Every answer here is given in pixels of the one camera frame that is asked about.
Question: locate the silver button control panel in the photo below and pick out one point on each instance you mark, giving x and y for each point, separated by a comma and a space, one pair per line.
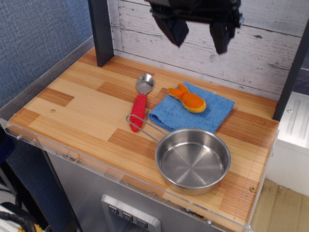
122, 217

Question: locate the dark right frame post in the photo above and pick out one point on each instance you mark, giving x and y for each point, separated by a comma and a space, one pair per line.
293, 74

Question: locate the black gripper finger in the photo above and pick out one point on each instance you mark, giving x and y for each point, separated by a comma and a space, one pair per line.
175, 29
222, 33

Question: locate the dark left frame post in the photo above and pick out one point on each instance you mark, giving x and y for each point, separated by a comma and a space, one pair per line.
101, 28

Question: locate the dark frame post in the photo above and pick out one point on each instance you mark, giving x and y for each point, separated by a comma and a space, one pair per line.
293, 74
101, 28

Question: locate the folded blue cloth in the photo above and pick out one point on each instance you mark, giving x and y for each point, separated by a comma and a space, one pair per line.
171, 115

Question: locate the red handled metal spoon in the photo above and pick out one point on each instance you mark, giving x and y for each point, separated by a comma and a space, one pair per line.
144, 85

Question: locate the clear acrylic table guard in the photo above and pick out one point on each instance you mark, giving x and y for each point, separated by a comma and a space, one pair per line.
76, 114

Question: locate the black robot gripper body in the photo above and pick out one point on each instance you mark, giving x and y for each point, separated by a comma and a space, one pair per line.
203, 11

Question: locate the white ribbed box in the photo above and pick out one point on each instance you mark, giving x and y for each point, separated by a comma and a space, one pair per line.
288, 164

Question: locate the orange plush fish toy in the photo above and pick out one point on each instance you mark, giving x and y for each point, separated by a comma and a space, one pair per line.
190, 101

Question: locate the small steel saucepan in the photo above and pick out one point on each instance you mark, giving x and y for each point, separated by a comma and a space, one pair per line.
192, 161

